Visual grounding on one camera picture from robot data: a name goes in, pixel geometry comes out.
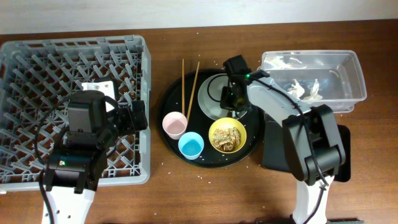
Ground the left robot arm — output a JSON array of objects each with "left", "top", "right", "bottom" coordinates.
[{"left": 39, "top": 90, "right": 148, "bottom": 223}]

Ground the round black tray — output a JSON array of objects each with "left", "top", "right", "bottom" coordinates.
[{"left": 157, "top": 69, "right": 265, "bottom": 168}]

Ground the right wooden chopstick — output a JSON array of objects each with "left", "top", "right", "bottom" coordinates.
[{"left": 187, "top": 62, "right": 200, "bottom": 123}]

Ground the blue plastic cup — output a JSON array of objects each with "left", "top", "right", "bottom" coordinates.
[{"left": 178, "top": 132, "right": 205, "bottom": 160}]

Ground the food scraps pile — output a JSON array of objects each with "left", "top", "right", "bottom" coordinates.
[{"left": 211, "top": 127, "right": 241, "bottom": 152}]

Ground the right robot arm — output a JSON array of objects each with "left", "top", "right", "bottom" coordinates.
[{"left": 221, "top": 69, "right": 346, "bottom": 223}]

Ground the grey round plate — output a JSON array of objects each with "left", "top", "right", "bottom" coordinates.
[{"left": 197, "top": 73, "right": 247, "bottom": 120}]

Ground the yellow bowl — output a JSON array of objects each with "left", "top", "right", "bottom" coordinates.
[{"left": 208, "top": 118, "right": 247, "bottom": 154}]

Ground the pink plastic cup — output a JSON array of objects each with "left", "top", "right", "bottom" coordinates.
[{"left": 162, "top": 111, "right": 188, "bottom": 140}]

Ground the grey plastic dishwasher rack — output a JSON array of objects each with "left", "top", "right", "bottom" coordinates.
[{"left": 1, "top": 35, "right": 152, "bottom": 193}]

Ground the black rectangular tray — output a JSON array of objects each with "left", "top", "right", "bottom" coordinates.
[{"left": 261, "top": 111, "right": 352, "bottom": 183}]

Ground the crumpled white tissue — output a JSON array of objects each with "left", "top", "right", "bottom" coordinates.
[{"left": 287, "top": 79, "right": 323, "bottom": 100}]

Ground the clear plastic waste bin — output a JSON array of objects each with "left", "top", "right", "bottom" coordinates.
[{"left": 258, "top": 50, "right": 367, "bottom": 113}]

